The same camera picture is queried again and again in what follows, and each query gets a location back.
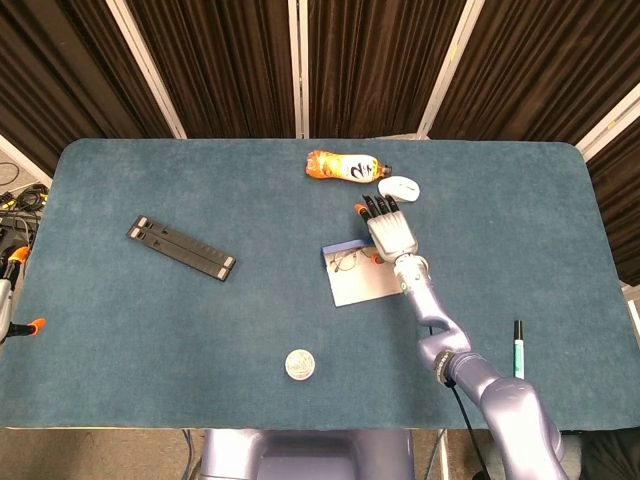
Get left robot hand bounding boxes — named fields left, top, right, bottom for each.
left=0, top=245, right=47, bottom=346

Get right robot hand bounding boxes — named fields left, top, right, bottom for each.
left=353, top=193, right=419, bottom=265

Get black-framed eyeglasses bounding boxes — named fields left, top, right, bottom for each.
left=327, top=244, right=376, bottom=274

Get blue glasses case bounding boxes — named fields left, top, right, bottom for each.
left=320, top=238, right=406, bottom=308

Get white computer mouse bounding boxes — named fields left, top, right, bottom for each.
left=377, top=176, right=421, bottom=203

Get orange drink plastic bottle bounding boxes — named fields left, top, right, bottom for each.
left=305, top=149, right=394, bottom=185

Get clear jar of paper clips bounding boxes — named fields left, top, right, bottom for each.
left=284, top=348, right=316, bottom=383

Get brown curtain screen panel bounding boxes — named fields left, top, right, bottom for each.
left=574, top=84, right=640, bottom=287
left=417, top=0, right=640, bottom=146
left=107, top=0, right=307, bottom=140
left=299, top=0, right=481, bottom=140
left=0, top=0, right=187, bottom=176

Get black and green marker pen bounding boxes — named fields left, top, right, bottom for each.
left=512, top=319, right=526, bottom=380

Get blue table cloth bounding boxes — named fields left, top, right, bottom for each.
left=0, top=138, right=640, bottom=431

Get black folding laptop stand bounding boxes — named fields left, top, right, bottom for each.
left=126, top=214, right=238, bottom=283

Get purple robot torso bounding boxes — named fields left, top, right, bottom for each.
left=199, top=428, right=416, bottom=480

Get dark green cushioned stool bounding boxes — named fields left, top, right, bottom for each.
left=579, top=429, right=640, bottom=480

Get black floor cable bundle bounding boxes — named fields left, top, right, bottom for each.
left=0, top=182, right=50, bottom=251

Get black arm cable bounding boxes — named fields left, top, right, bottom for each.
left=427, top=324, right=490, bottom=480

